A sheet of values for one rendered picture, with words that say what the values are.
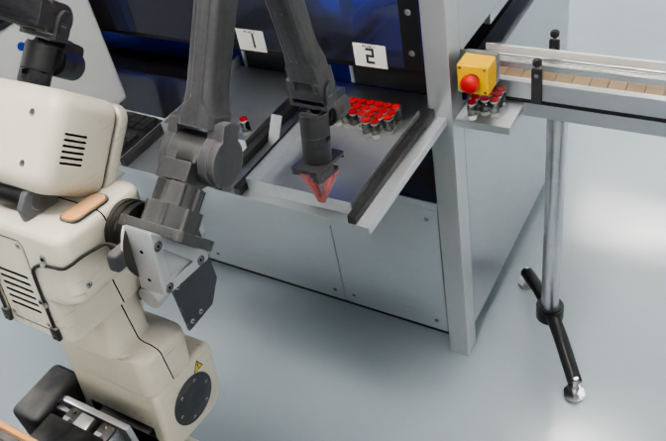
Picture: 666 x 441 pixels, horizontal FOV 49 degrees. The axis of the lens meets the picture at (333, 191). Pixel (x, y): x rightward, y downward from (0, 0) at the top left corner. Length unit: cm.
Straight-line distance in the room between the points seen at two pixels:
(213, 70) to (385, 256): 120
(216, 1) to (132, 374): 66
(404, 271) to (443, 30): 81
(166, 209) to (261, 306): 156
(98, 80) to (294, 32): 103
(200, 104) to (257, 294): 161
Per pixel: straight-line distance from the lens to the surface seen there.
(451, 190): 186
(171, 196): 106
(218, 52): 107
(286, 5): 122
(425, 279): 214
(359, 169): 159
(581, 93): 171
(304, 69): 130
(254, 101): 191
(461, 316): 219
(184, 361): 140
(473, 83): 160
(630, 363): 235
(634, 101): 169
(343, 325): 245
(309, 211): 151
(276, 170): 164
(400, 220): 201
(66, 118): 107
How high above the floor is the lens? 185
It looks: 39 degrees down
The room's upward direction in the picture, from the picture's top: 12 degrees counter-clockwise
